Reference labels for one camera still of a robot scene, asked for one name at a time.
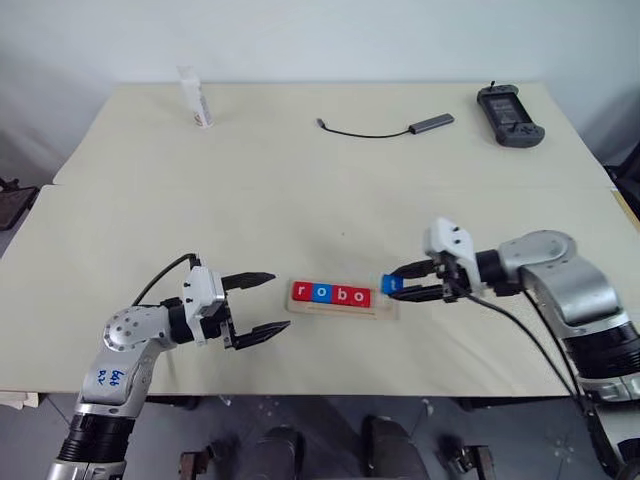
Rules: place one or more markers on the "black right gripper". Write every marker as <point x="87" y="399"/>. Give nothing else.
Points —
<point x="450" y="280"/>

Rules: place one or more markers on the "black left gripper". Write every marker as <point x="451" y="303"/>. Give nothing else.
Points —
<point x="220" y="327"/>

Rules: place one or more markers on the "blue letter t block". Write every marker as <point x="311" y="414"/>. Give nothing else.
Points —
<point x="391" y="284"/>

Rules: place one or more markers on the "red letter o block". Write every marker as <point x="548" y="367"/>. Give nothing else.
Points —
<point x="360" y="296"/>

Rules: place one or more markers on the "red letter b block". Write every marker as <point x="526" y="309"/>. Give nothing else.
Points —
<point x="340" y="295"/>

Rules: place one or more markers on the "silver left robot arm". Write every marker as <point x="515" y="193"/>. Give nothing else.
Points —
<point x="115" y="370"/>

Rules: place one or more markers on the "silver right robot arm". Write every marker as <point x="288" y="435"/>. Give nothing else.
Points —
<point x="575" y="285"/>

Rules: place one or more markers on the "light wooden letter tray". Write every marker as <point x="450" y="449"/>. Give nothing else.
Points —
<point x="345" y="312"/>

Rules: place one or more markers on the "dark rounded shape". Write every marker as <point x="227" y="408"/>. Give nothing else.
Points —
<point x="392" y="450"/>
<point x="280" y="455"/>

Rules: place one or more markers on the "black handheld controller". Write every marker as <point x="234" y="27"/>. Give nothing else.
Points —
<point x="507" y="112"/>

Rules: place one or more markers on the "white plastic tube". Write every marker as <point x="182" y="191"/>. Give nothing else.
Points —
<point x="195" y="97"/>

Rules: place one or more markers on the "light wooden board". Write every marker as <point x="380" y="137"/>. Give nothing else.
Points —
<point x="17" y="400"/>

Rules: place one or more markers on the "dark object beside table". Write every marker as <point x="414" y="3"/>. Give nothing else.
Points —
<point x="15" y="205"/>

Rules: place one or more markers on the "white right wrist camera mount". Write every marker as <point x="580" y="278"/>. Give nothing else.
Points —
<point x="452" y="245"/>

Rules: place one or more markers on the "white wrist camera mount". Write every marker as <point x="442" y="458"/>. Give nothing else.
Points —
<point x="452" y="245"/>
<point x="202" y="290"/>

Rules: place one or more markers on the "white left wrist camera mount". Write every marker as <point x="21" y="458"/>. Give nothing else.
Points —
<point x="202" y="290"/>

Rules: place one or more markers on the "metal floor bracket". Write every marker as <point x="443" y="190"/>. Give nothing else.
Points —
<point x="470" y="462"/>
<point x="192" y="465"/>

